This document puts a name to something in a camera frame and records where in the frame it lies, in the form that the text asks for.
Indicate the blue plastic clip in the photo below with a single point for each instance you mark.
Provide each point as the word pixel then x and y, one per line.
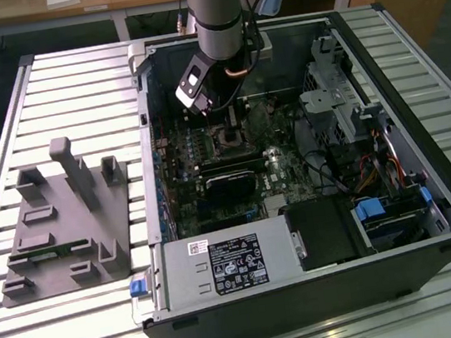
pixel 138 287

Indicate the grey metal drive cage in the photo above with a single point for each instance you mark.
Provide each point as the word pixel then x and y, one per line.
pixel 334 74

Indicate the silver chipset heat sink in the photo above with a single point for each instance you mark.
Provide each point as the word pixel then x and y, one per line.
pixel 275 203

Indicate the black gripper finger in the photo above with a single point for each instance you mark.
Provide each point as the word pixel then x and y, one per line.
pixel 233 117

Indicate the black CPU socket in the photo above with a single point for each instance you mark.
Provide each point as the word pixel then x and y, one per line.
pixel 216 151

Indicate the green RAM stick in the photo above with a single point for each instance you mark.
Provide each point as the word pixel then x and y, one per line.
pixel 65 251

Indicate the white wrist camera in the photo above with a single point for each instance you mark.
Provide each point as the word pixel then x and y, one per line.
pixel 192 83

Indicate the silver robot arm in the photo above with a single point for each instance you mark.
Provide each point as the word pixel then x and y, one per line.
pixel 213 11

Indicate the black PC case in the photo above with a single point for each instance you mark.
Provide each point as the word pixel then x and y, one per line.
pixel 271 318

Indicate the grey parts rack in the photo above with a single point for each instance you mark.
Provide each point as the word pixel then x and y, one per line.
pixel 69 224

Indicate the hard disk in blue carrier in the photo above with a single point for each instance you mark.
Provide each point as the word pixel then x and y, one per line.
pixel 367 210

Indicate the black graphics card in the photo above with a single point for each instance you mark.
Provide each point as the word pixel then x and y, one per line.
pixel 230 185

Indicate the blue plastic latch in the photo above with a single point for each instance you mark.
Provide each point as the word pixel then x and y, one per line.
pixel 425 197

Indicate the black drive bay cover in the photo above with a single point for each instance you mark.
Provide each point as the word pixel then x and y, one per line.
pixel 326 230

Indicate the grey power supply unit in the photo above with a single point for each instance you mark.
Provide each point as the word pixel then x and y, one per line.
pixel 181 276

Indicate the green motherboard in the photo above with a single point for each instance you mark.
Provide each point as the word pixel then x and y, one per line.
pixel 284 169

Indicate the thin metal locking lever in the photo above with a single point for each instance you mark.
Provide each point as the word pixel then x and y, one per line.
pixel 207 121

